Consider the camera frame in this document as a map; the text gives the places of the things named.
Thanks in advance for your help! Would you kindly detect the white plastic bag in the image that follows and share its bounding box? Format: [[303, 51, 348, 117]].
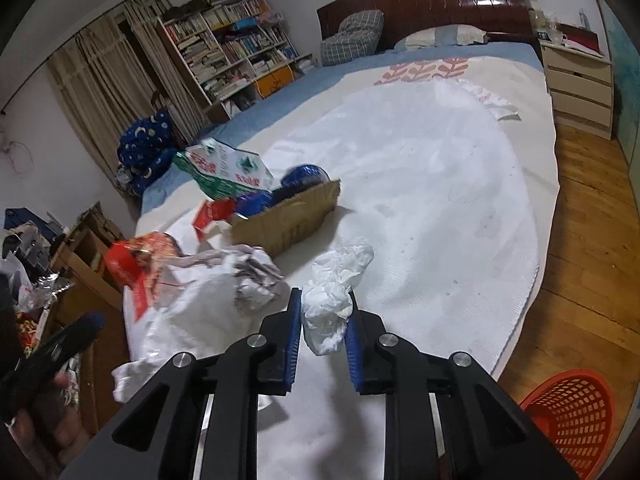
[[302, 238, 374, 356]]

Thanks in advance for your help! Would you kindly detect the red snack bag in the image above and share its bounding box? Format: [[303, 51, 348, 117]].
[[104, 232, 182, 321]]

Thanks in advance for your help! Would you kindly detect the blue round wrapper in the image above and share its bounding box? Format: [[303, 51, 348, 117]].
[[271, 164, 330, 206]]

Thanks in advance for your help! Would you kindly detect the crumpled grey white paper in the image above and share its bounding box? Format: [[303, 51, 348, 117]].
[[156, 245, 284, 316]]

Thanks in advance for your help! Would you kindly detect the wooden side desk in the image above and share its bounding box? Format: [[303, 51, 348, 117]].
[[43, 204, 130, 436]]

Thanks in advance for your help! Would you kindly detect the brown cardboard piece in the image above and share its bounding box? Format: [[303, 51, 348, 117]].
[[230, 180, 341, 258]]

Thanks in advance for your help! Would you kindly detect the red small package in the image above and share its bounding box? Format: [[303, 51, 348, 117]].
[[192, 197, 235, 242]]

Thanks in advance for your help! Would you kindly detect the green and white carton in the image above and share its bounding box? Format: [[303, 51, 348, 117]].
[[174, 138, 273, 200]]

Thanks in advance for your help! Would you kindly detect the red plastic mesh basket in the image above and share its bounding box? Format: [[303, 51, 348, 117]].
[[520, 370, 615, 479]]

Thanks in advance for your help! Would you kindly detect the blue moon-pattern blanket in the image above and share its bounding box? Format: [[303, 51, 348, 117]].
[[116, 108, 178, 196]]

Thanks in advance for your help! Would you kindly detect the beige curtain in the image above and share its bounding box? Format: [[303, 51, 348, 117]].
[[46, 0, 207, 182]]

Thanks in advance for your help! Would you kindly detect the white bookshelf with books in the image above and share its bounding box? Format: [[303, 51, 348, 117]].
[[156, 0, 316, 122]]

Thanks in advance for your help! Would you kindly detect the grey plaid pillow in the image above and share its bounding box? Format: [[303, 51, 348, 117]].
[[320, 10, 384, 66]]

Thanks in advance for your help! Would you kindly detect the white and blue pillow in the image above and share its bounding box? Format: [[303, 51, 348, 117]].
[[394, 24, 488, 51]]

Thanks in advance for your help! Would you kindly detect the cream bedside drawer cabinet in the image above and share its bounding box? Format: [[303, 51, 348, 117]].
[[540, 41, 614, 140]]

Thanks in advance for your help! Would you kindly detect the dark red wooden headboard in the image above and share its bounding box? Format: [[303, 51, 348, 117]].
[[317, 0, 536, 50]]

